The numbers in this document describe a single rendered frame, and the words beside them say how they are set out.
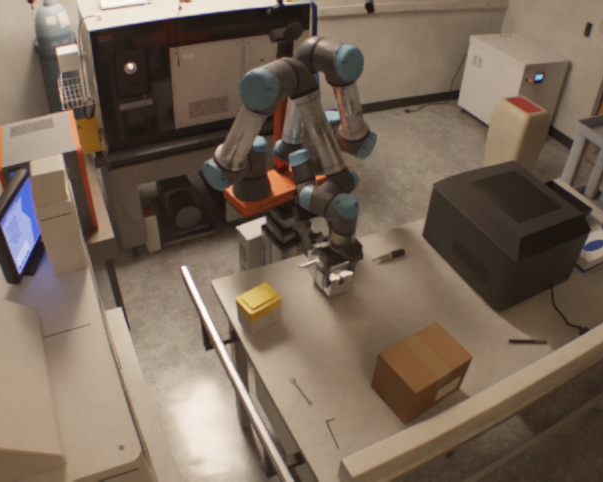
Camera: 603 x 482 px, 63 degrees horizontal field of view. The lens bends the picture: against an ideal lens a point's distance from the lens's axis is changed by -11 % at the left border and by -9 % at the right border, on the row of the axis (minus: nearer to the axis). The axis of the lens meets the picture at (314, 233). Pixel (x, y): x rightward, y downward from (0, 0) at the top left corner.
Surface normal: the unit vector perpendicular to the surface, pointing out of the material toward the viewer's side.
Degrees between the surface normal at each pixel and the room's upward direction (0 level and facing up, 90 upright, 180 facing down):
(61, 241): 90
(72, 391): 0
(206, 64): 90
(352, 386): 0
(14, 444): 40
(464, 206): 57
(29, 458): 90
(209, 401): 0
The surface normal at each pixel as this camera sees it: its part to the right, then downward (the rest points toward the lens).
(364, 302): 0.06, -0.77
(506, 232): -0.72, -0.21
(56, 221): 0.46, 0.58
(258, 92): -0.53, 0.41
